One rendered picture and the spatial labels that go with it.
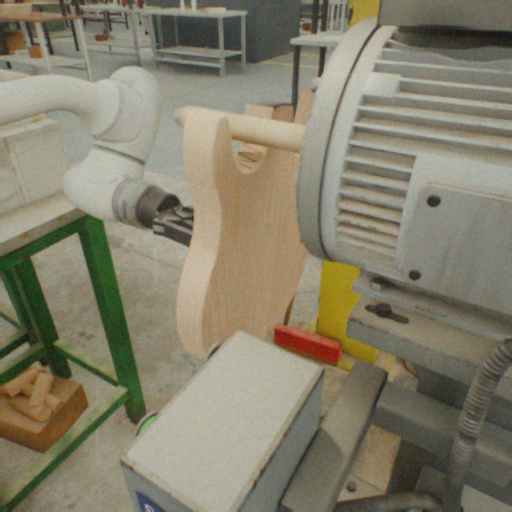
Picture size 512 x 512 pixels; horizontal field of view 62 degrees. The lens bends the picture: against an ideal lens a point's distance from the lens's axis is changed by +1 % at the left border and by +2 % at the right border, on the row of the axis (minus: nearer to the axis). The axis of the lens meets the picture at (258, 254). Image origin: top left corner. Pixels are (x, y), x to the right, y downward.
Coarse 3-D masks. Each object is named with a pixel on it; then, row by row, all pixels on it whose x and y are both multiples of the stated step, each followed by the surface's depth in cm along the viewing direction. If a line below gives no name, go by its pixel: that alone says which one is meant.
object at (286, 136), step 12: (192, 108) 56; (240, 120) 52; (252, 120) 51; (264, 120) 51; (240, 132) 52; (252, 132) 51; (264, 132) 50; (276, 132) 50; (288, 132) 49; (300, 132) 48; (264, 144) 51; (276, 144) 50; (288, 144) 49
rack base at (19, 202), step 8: (0, 168) 102; (0, 176) 99; (8, 176) 100; (0, 184) 99; (8, 184) 101; (16, 184) 102; (0, 192) 100; (8, 192) 101; (16, 192) 103; (0, 200) 100; (8, 200) 102; (16, 200) 104; (0, 208) 101; (8, 208) 102; (16, 208) 104
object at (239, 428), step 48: (240, 336) 41; (192, 384) 36; (240, 384) 36; (288, 384) 36; (144, 432) 32; (192, 432) 32; (240, 432) 32; (288, 432) 33; (144, 480) 30; (192, 480) 29; (240, 480) 29; (288, 480) 38
